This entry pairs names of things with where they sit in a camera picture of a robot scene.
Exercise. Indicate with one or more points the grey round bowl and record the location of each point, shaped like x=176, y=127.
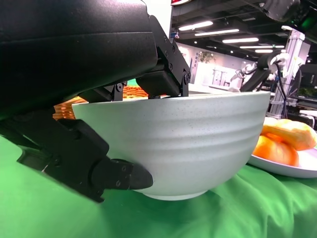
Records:
x=185, y=143

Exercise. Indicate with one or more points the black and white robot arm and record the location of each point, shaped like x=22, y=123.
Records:
x=257, y=74

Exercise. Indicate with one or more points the orange wicker basket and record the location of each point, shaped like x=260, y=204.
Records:
x=65, y=111

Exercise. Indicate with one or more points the green leafy plant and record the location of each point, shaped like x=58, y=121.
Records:
x=206, y=57

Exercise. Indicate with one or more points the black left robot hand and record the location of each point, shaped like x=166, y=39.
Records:
x=74, y=62

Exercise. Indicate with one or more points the grey metal stand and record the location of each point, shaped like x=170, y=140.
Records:
x=296, y=49

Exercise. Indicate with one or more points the green tablecloth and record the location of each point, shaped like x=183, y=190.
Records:
x=223, y=213

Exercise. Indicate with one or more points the ceiling light strip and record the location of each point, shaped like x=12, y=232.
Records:
x=216, y=32
x=195, y=25
x=262, y=46
x=240, y=40
x=263, y=51

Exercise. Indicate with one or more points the pale lilac plate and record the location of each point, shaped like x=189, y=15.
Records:
x=297, y=171

